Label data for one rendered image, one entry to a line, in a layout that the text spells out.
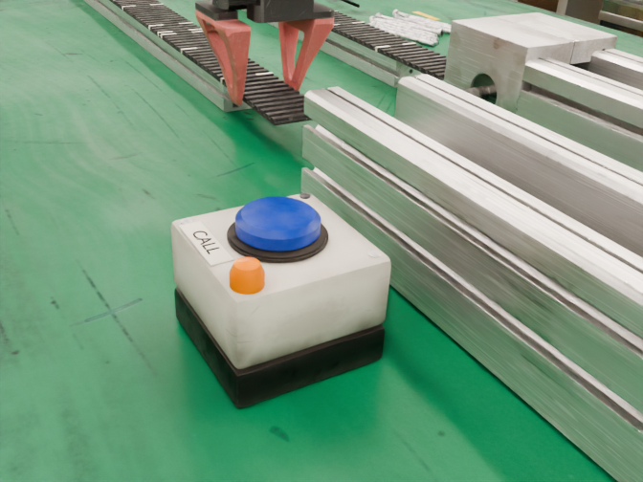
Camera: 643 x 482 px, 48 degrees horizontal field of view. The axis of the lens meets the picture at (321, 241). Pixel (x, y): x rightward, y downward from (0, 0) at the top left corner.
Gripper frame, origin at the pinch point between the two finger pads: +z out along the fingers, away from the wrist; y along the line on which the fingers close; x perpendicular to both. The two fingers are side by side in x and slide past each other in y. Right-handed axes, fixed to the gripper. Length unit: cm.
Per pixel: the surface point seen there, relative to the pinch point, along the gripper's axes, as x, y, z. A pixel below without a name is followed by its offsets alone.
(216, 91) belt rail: 7.4, -1.4, 2.2
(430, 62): 1.1, 18.7, -0.1
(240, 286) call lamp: -31.3, -16.4, -3.4
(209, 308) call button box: -28.8, -16.9, -0.8
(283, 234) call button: -29.5, -13.5, -4.2
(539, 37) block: -13.8, 17.1, -6.3
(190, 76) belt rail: 12.4, -2.0, 2.1
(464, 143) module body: -23.0, 2.4, -3.4
